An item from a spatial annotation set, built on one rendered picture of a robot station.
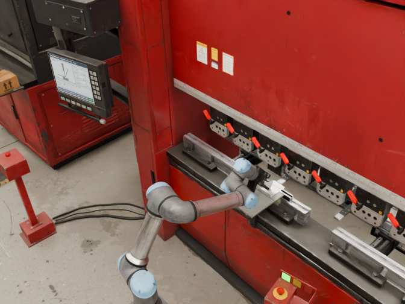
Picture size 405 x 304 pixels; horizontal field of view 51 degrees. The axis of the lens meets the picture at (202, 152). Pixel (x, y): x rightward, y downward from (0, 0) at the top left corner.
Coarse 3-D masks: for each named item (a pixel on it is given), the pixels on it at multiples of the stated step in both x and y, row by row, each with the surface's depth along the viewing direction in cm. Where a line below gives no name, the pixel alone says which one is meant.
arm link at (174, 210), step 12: (240, 192) 202; (252, 192) 204; (168, 204) 184; (180, 204) 185; (192, 204) 187; (204, 204) 190; (216, 204) 193; (228, 204) 197; (240, 204) 201; (252, 204) 203; (168, 216) 184; (180, 216) 184; (192, 216) 185
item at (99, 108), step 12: (72, 60) 254; (84, 60) 250; (96, 60) 256; (96, 72) 247; (108, 72) 258; (96, 84) 253; (108, 84) 261; (60, 96) 282; (72, 96) 274; (96, 96) 259; (108, 96) 260; (84, 108) 273; (96, 108) 265; (108, 108) 263
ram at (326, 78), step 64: (192, 0) 228; (256, 0) 194; (320, 0) 169; (192, 64) 251; (256, 64) 211; (320, 64) 182; (384, 64) 160; (256, 128) 231; (320, 128) 197; (384, 128) 171
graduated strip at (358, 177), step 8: (176, 80) 272; (192, 88) 262; (200, 96) 259; (208, 96) 253; (216, 104) 250; (224, 104) 244; (232, 112) 242; (248, 120) 233; (264, 128) 226; (280, 136) 219; (296, 144) 213; (312, 152) 207; (328, 160) 201; (336, 168) 199; (344, 168) 196; (352, 176) 194; (360, 176) 190; (368, 184) 189; (376, 184) 185; (384, 192) 184; (392, 192) 181; (400, 200) 179
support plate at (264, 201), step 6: (258, 186) 247; (258, 192) 242; (264, 198) 238; (270, 198) 238; (276, 198) 238; (258, 204) 234; (264, 204) 234; (270, 204) 235; (240, 210) 233; (246, 210) 231; (252, 210) 231; (258, 210) 231; (252, 216) 227
